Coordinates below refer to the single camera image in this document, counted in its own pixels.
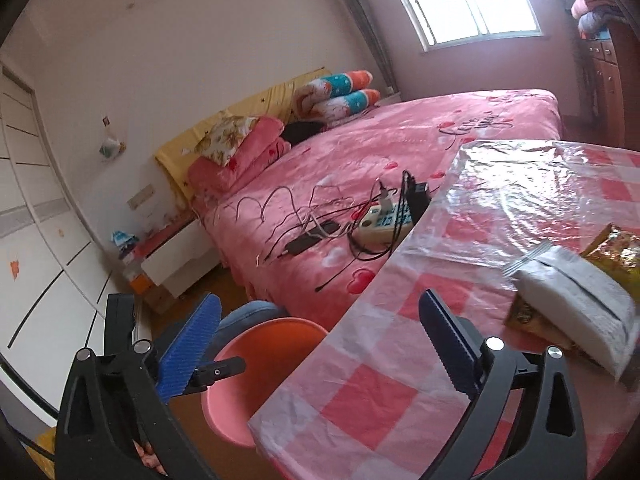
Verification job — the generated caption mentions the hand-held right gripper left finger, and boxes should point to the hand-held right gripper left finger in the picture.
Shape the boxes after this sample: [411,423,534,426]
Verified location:
[55,292,222,480]

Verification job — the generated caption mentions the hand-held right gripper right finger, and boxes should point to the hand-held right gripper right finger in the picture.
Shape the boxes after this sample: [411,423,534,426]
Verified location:
[417,289,586,480]

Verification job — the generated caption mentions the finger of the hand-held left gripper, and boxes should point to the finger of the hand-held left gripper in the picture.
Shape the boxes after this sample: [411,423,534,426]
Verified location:
[192,357,246,392]

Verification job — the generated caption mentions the brown and gold sachet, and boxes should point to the brown and gold sachet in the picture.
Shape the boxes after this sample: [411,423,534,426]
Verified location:
[502,295,576,351]

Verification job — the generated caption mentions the white printed packet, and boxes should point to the white printed packet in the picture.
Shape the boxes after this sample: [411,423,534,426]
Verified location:
[502,240,638,391]

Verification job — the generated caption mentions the yellow snack packet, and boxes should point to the yellow snack packet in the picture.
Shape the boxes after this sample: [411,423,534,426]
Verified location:
[580,224,640,286]

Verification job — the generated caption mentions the person's blue jeans leg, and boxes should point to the person's blue jeans leg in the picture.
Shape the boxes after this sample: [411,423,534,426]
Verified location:
[212,300,291,361]

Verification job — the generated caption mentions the white nightstand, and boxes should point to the white nightstand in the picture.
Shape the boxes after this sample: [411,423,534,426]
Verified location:
[140,217,221,301]

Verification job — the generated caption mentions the blue and white packet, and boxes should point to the blue and white packet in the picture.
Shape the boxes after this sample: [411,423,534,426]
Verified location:
[111,230,141,256]

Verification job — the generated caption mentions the white wardrobe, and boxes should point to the white wardrobe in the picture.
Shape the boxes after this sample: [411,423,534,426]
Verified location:
[0,65,153,411]

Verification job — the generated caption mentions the white power strip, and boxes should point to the white power strip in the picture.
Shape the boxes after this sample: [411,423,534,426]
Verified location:
[359,200,416,246]

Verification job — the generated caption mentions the black power adapter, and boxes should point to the black power adapter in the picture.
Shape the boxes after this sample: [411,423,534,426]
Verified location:
[402,170,432,223]

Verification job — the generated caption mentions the white plug charger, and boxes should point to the white plug charger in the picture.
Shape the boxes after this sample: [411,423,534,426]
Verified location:
[377,180,397,211]

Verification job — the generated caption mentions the black flat device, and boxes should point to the black flat device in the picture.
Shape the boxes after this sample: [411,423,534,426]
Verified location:
[285,219,341,256]

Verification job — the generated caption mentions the hanging plastic bag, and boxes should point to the hanging plastic bag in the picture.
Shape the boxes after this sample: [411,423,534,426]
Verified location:
[97,127,126,163]

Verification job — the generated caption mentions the yellow headboard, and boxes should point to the yellow headboard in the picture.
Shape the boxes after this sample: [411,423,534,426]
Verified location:
[154,66,333,201]

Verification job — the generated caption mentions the floral pillow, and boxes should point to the floral pillow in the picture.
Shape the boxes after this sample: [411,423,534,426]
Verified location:
[194,115,260,167]

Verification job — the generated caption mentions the stacked pink pillows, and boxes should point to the stacked pink pillows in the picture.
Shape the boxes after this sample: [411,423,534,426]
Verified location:
[186,116,292,193]

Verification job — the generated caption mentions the bed with pink cover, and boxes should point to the bed with pink cover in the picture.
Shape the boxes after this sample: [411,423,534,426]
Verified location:
[187,89,561,311]

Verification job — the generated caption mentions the black cloth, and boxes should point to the black cloth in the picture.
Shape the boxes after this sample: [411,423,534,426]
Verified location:
[281,120,328,147]

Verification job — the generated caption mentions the cartoon print folded quilt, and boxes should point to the cartoon print folded quilt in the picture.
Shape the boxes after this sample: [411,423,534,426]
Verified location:
[293,69,382,123]

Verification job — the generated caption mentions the wooden cabinet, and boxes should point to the wooden cabinet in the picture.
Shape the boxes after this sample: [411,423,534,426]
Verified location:
[575,25,640,153]

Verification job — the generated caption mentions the grey plaid curtain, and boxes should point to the grey plaid curtain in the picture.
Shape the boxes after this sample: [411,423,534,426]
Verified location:
[322,0,401,96]

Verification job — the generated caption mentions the window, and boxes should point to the window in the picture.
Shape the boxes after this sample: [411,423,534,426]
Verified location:
[381,0,543,53]

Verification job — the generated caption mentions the folded blankets pile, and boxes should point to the folded blankets pile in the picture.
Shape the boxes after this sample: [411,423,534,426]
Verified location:
[571,0,626,40]

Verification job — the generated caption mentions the black power cord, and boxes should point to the black power cord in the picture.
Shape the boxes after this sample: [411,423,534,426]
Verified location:
[346,227,398,262]

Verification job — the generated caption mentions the wall socket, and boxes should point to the wall socket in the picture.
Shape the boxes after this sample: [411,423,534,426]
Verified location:
[126,186,155,210]

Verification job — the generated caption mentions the thin black cable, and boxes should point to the thin black cable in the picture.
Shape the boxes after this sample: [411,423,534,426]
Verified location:
[314,255,353,293]

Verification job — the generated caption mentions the white cable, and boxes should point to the white cable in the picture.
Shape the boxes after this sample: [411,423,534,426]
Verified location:
[206,186,361,242]

